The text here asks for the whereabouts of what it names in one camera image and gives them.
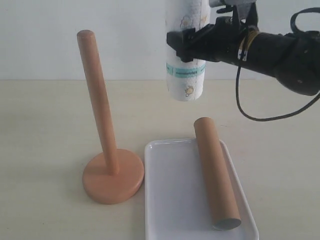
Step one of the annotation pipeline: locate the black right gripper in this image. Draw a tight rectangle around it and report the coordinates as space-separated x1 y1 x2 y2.
166 16 247 64

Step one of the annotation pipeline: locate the printed white paper towel roll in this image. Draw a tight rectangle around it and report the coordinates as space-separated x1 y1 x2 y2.
165 0 211 101

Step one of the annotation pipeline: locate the brown cardboard tube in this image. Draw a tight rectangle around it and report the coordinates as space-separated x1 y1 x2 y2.
193 117 242 231

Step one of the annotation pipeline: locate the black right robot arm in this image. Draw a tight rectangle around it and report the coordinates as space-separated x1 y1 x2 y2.
166 16 320 96

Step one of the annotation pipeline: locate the wooden paper towel holder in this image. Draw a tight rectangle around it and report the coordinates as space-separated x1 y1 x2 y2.
77 29 145 205

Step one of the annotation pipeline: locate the white rectangular plastic tray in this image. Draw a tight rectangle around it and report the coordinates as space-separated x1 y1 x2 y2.
144 138 260 240

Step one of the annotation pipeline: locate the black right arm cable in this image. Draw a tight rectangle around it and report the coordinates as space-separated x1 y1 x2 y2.
234 7 320 122

